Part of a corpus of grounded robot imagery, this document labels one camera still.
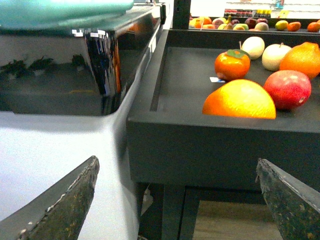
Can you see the black rear fruit shelf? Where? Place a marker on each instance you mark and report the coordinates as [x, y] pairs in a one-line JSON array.
[[241, 20]]

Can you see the white pear lower left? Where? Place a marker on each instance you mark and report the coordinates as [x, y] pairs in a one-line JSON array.
[[273, 55]]

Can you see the white pear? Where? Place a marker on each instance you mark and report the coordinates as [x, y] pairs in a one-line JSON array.
[[273, 55], [254, 46]]

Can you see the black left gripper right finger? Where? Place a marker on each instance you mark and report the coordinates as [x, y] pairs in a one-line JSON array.
[[294, 206]]

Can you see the white pear upper left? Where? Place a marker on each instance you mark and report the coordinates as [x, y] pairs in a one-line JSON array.
[[254, 46]]

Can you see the orange persimmon green calyx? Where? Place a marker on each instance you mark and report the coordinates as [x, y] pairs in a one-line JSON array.
[[232, 64]]

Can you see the white price label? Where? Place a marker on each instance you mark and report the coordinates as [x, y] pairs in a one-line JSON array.
[[216, 80]]

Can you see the large bumpy orange left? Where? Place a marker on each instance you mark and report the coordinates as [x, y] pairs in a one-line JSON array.
[[304, 58]]

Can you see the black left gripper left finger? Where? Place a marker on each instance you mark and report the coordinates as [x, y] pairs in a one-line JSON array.
[[59, 212]]

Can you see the light blue plastic basket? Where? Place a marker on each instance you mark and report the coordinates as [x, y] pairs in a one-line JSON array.
[[36, 14]]

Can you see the red pomegranate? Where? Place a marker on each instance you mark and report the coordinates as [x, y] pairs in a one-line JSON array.
[[289, 89]]

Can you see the glass top freezer cabinet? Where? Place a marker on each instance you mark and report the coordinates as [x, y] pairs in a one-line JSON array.
[[65, 94]]

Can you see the black fruit display shelf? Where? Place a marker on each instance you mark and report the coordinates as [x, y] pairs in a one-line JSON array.
[[192, 155]]

